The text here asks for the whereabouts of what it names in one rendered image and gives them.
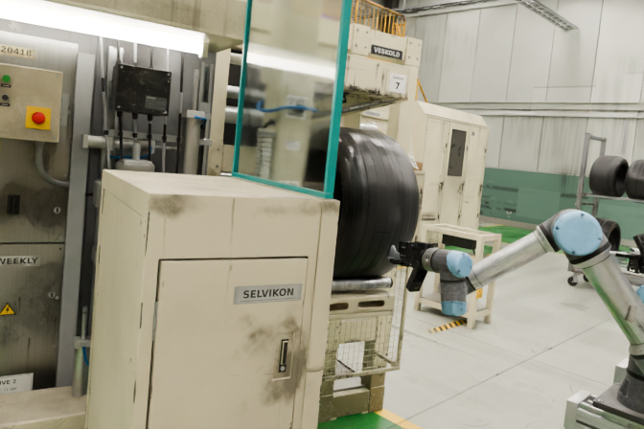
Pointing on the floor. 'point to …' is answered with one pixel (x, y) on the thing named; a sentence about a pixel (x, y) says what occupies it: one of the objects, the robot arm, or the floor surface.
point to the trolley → (598, 184)
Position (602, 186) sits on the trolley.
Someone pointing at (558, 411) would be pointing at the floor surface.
